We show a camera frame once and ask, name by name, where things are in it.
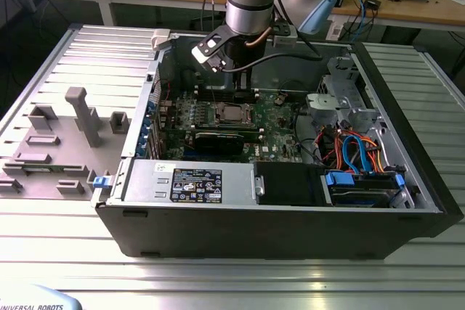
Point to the metal locking lever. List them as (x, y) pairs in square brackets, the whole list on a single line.
[(215, 98)]

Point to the silver CPU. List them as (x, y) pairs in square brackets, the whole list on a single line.
[(234, 114)]

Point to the CPU socket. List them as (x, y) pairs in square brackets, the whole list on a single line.
[(216, 118)]

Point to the round coin battery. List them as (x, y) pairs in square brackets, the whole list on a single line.
[(280, 99)]

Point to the green motherboard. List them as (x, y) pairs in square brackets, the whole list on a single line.
[(279, 135)]

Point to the silver drive cage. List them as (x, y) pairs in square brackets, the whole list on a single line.
[(321, 103)]

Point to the white labelled box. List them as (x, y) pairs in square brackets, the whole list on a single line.
[(335, 32)]

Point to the black graphics card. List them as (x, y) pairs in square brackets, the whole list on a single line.
[(210, 144)]

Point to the black optical drive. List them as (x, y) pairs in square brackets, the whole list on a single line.
[(287, 183)]

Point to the small black box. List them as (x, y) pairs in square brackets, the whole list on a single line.
[(373, 3)]

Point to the hard disk in blue carrier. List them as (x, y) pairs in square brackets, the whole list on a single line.
[(339, 180)]

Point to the silver power supply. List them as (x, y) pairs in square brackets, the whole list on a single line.
[(145, 183)]

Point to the black PC case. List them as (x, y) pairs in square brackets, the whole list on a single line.
[(254, 230)]

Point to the blue case latch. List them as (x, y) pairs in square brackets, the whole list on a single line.
[(101, 183)]

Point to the grey parts rack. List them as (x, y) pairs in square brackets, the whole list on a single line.
[(69, 143)]

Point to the green RAM stick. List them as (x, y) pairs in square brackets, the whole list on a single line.
[(47, 170)]

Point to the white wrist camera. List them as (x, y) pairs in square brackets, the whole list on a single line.
[(200, 54)]

